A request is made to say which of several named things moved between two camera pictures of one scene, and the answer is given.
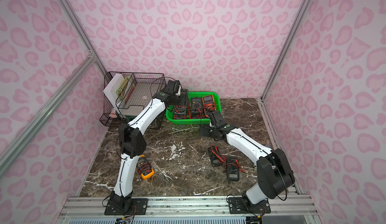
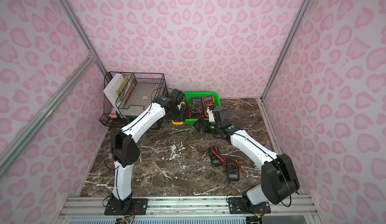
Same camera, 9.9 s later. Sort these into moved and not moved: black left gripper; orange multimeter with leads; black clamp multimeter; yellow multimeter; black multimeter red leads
Moved: black left gripper; yellow multimeter
Not moved: black multimeter red leads; black clamp multimeter; orange multimeter with leads
